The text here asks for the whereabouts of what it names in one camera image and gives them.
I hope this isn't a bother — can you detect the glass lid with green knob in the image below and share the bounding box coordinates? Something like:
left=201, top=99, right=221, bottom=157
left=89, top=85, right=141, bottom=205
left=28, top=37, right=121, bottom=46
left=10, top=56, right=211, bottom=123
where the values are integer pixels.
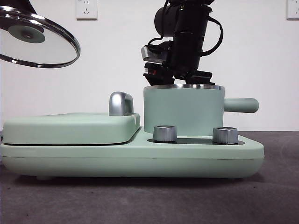
left=0, top=6, right=81, bottom=69

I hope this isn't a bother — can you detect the pale green steamer pot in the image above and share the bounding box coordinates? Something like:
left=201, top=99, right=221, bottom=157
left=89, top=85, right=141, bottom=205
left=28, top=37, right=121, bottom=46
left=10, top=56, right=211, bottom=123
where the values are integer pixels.
left=142, top=84, right=259, bottom=138

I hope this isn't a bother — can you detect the silver control knob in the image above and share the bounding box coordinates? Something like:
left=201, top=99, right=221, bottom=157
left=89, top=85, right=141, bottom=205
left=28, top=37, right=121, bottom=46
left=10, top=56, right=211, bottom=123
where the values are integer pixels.
left=212, top=126, right=239, bottom=145
left=153, top=125, right=178, bottom=143

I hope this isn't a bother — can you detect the pale green appliance base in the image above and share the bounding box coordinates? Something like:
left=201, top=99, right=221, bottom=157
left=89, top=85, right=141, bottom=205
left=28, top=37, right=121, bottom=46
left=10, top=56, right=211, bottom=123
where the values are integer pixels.
left=0, top=127, right=265, bottom=182

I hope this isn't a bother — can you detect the pale green hinged grill cover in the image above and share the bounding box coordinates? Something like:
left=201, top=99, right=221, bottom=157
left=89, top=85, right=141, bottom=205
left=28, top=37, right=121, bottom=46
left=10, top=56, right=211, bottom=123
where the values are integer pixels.
left=2, top=112, right=142, bottom=147

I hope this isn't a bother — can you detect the right wrist grey camera box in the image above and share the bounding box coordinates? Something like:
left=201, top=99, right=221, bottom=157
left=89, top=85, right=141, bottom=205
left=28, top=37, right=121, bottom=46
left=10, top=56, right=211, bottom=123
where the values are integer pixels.
left=141, top=45, right=169, bottom=64

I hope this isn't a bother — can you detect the silver grill cover handle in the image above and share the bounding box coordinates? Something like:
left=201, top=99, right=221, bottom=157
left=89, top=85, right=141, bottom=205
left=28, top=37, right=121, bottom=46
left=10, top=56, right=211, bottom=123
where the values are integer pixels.
left=108, top=91, right=135, bottom=117

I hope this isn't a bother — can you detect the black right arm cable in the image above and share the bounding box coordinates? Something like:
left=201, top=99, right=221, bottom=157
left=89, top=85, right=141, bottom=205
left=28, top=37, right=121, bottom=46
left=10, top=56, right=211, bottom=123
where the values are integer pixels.
left=201, top=16, right=224, bottom=56

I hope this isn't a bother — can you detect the white wall socket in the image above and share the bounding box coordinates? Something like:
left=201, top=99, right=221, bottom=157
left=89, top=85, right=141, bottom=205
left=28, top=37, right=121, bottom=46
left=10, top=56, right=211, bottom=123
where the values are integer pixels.
left=76, top=0, right=98, bottom=20
left=286, top=0, right=299, bottom=20

